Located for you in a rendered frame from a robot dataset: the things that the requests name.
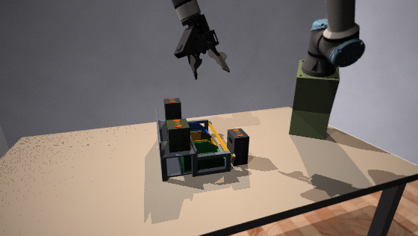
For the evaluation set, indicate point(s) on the green open bin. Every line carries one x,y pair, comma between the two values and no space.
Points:
203,148

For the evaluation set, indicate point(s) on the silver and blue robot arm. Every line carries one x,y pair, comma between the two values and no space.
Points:
342,46

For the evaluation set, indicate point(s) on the grey bin rack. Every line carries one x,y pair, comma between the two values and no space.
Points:
170,165

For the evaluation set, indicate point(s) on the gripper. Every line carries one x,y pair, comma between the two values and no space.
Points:
203,41

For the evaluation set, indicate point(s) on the yellow bin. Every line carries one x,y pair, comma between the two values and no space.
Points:
200,136

